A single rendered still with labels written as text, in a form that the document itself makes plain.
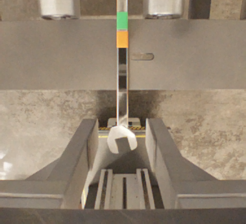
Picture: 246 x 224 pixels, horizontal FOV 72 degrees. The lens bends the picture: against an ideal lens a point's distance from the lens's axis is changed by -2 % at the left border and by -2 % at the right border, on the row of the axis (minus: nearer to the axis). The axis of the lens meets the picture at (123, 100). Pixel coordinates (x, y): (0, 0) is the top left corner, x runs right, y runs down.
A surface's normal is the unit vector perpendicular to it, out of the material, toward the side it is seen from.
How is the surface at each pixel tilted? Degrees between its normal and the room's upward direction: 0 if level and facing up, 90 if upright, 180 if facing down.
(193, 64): 0
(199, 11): 0
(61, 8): 25
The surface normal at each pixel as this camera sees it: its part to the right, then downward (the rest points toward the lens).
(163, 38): 0.00, 0.28
